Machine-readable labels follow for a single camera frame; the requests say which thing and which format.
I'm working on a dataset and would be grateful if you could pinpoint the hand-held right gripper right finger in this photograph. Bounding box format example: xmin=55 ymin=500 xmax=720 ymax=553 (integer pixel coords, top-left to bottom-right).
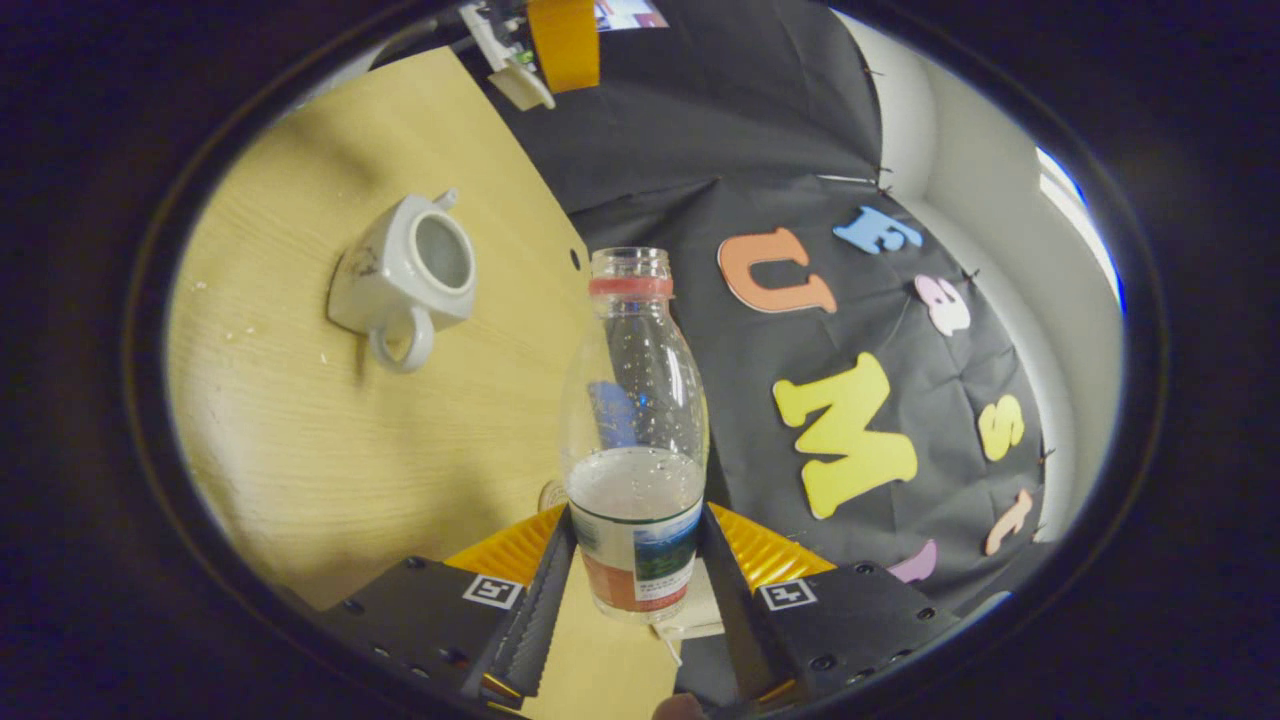
xmin=698 ymin=503 xmax=963 ymax=708

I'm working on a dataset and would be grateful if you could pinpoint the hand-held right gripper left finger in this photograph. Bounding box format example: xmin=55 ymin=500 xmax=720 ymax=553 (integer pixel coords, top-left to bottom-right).
xmin=328 ymin=503 xmax=581 ymax=713

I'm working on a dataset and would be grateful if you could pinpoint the clear plastic water bottle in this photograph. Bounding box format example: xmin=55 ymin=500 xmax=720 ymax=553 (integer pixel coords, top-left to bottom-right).
xmin=560 ymin=247 xmax=711 ymax=626

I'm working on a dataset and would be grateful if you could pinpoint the white ceramic teacup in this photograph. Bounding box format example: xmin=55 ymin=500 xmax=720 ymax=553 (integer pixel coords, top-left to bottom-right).
xmin=327 ymin=188 xmax=479 ymax=375

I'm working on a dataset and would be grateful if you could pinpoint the computer monitor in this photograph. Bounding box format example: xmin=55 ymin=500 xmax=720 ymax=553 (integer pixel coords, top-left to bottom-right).
xmin=594 ymin=0 xmax=670 ymax=32

